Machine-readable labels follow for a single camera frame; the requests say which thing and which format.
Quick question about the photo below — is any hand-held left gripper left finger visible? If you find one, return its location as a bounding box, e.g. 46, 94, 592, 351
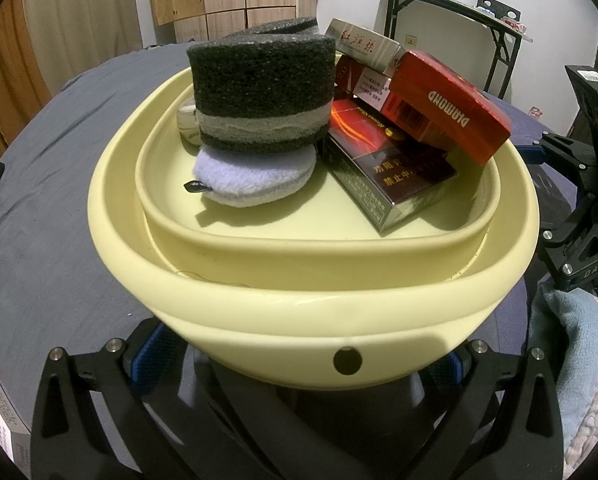
30, 320, 195, 480

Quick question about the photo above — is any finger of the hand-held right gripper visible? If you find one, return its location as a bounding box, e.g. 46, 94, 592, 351
516, 130, 587, 171
539, 192, 598, 292

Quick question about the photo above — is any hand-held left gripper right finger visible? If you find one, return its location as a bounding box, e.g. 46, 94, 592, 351
419, 339, 565, 480

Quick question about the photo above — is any shiny red cigarette pack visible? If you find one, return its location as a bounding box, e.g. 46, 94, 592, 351
379, 50, 512, 165

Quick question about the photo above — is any pale yellow plastic basin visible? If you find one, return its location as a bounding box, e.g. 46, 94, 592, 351
87, 52, 541, 391

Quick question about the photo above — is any large red carton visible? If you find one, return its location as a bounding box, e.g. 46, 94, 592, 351
0, 357, 34, 480

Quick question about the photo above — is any dark brown cigarette pack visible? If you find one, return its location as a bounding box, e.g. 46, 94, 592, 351
320, 98, 460, 234

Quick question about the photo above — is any red and silver cigarette pack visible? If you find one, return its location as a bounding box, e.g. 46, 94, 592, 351
334, 54, 396, 112

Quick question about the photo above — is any lilac plush puff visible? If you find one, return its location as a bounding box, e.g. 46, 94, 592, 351
184, 144, 318, 209

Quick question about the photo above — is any white cigarette pack red lettering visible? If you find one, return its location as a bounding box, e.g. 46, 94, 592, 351
325, 18, 408, 79

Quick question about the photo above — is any black foam cylinder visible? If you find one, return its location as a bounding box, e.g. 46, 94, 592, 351
223, 16, 320, 42
186, 35, 337, 153

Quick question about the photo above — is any light blue towel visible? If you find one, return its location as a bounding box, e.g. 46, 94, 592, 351
526, 280, 598, 456

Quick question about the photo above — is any black chair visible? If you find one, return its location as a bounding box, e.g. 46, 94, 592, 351
476, 0, 521, 23

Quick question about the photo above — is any grey blanket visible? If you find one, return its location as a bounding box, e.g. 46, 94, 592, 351
0, 42, 195, 461

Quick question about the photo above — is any orange curtain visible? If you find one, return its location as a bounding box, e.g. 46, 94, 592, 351
0, 0, 52, 161

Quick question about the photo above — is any beige curtain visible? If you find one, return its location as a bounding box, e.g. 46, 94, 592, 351
21, 0, 144, 68

